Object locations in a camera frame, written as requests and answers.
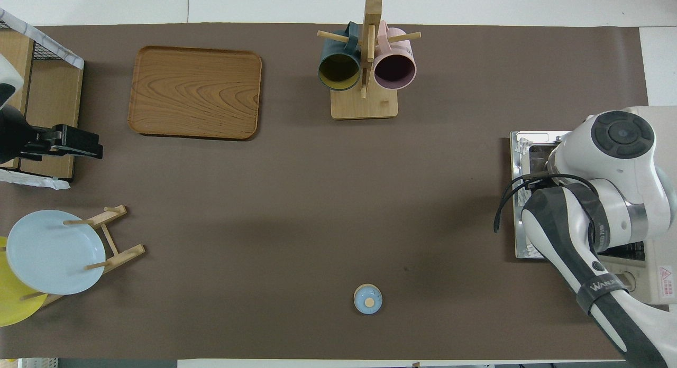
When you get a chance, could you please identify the white toaster oven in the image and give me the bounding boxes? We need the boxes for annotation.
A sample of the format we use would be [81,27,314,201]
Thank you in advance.
[582,106,677,305]

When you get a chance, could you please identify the wooden plate rack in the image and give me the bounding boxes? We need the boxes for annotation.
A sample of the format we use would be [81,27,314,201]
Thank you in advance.
[21,204,146,308]

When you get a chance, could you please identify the black wire basket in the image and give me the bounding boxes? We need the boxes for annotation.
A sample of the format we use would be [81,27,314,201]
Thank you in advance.
[0,19,72,65]
[0,7,85,190]

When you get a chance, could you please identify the yellow plate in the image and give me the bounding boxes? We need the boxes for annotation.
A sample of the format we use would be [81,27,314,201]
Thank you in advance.
[0,236,48,327]

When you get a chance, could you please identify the wooden mug tree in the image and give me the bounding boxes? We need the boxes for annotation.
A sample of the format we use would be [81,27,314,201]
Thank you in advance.
[316,0,422,120]

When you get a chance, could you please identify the light blue plate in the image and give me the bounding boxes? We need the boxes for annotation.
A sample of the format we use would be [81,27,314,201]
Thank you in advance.
[6,209,106,296]

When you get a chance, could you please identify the glass oven door with handle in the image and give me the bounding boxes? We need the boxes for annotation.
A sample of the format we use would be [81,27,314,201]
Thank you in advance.
[510,130,562,260]

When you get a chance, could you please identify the pink mug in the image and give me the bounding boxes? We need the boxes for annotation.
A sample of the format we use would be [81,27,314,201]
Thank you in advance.
[373,20,417,91]

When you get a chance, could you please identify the brown table mat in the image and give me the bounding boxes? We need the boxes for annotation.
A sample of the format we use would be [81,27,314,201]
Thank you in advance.
[0,23,672,361]

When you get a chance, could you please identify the wooden serving tray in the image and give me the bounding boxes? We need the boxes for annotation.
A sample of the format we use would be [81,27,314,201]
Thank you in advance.
[127,45,263,141]

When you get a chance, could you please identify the dark blue mug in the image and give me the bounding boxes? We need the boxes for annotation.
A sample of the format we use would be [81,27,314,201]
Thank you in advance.
[317,22,363,92]

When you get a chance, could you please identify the small blue call bell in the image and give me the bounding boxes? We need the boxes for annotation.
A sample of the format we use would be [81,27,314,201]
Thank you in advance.
[353,284,383,315]

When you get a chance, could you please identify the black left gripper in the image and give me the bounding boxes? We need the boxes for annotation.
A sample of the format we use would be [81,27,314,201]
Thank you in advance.
[0,104,104,170]

